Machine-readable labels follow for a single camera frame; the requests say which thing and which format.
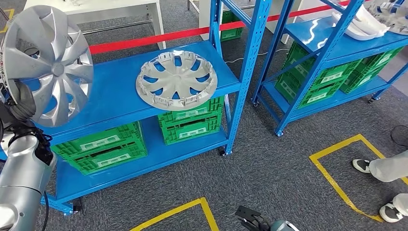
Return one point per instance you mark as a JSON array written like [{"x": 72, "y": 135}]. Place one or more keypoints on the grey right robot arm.
[{"x": 283, "y": 226}]

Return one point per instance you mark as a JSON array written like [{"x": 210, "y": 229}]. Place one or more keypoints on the white moulded plastic part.
[{"x": 363, "y": 28}]

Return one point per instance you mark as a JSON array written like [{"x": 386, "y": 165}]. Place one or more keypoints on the blue metal shelf rack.
[
  {"x": 114, "y": 83},
  {"x": 344, "y": 47}
]

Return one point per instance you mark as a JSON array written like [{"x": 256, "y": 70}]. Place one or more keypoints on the red barrier belt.
[{"x": 143, "y": 40}]

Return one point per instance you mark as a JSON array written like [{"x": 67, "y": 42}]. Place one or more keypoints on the silver wheel cover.
[
  {"x": 398, "y": 22},
  {"x": 59, "y": 68},
  {"x": 177, "y": 79}
]

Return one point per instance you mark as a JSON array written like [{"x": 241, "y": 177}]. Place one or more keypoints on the white table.
[{"x": 111, "y": 3}]

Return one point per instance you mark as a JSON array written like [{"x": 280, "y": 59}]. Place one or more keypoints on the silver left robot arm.
[{"x": 19, "y": 185}]

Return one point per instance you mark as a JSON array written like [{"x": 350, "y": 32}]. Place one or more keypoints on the person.
[{"x": 389, "y": 167}]

